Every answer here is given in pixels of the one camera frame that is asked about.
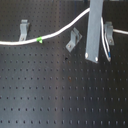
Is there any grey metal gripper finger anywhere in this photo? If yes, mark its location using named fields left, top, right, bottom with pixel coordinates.
left=85, top=0, right=103, bottom=63

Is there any white cable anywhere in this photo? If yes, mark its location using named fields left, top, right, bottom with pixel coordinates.
left=0, top=7, right=128, bottom=46

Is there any green tape marker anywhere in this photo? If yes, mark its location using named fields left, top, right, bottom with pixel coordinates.
left=37, top=37, right=43, bottom=43

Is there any thin white blue wire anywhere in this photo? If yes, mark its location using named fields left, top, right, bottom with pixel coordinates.
left=100, top=17, right=112, bottom=62

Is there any middle grey cable clip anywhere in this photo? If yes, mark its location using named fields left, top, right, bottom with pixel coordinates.
left=66, top=28, right=82, bottom=52

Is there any grey cable clip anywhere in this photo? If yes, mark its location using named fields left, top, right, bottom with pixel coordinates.
left=104, top=22, right=114, bottom=45
left=66, top=28, right=82, bottom=52
left=19, top=19, right=30, bottom=41

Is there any right grey cable clip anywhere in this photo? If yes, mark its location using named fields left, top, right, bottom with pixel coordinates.
left=104, top=22, right=114, bottom=45

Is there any left grey cable clip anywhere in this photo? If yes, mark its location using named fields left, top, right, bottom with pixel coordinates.
left=19, top=19, right=30, bottom=41

